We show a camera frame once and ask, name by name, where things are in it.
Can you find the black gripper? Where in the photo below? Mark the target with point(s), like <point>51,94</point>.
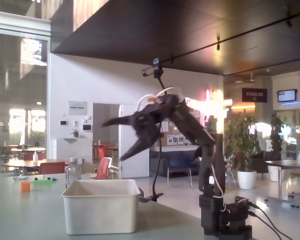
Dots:
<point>138,123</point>

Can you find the black gooseneck webcam mount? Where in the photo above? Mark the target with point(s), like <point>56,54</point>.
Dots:
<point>158,72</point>

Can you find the black ceiling track spotlight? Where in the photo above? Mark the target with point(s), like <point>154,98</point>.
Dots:
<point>289,23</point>
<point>218,45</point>

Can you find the clear plastic water bottle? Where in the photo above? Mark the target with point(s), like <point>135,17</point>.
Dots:
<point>73,173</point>

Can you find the green flat block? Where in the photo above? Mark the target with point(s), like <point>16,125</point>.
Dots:
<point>42,182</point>

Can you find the small potted shelf plant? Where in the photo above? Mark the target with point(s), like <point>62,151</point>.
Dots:
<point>75,133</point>

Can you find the dark wooden table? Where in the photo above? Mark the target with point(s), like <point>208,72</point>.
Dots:
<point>282,163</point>

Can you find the tall climbing green plant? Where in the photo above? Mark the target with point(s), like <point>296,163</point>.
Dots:
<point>211,123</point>

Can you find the round wooden table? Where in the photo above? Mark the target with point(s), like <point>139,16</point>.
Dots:
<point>27,163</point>

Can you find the black foodlab sign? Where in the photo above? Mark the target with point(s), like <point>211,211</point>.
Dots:
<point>254,95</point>

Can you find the wall monitor screen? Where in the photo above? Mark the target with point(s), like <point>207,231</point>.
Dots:
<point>287,96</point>

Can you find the white wall notice sign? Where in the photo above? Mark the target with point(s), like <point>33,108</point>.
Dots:
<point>77,108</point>

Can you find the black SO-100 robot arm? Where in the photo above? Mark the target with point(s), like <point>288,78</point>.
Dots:
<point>207,155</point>

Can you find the white round planter pot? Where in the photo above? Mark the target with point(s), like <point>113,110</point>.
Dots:
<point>247,180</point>

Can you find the white plastic bin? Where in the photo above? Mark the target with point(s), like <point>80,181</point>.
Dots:
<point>100,210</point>

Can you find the blue armchair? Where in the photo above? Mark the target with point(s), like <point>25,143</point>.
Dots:
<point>180,165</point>

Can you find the white sanitizer pump bottle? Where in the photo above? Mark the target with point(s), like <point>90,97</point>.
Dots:
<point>35,157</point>

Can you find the white door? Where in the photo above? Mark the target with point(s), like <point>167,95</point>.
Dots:
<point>135,167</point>

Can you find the cork bulletin board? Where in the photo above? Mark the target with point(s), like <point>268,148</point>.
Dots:
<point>175,138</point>

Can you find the slim green potted plant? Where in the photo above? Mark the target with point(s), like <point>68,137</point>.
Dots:
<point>276,140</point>

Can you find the red chair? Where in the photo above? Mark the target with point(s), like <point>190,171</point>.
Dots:
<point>52,168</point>

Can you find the orange cube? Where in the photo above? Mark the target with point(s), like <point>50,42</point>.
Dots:
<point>25,187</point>

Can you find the large leafy potted plant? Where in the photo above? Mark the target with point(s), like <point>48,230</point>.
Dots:
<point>242,140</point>

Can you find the coral plastic chair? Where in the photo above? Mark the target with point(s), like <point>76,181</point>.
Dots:
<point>103,167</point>

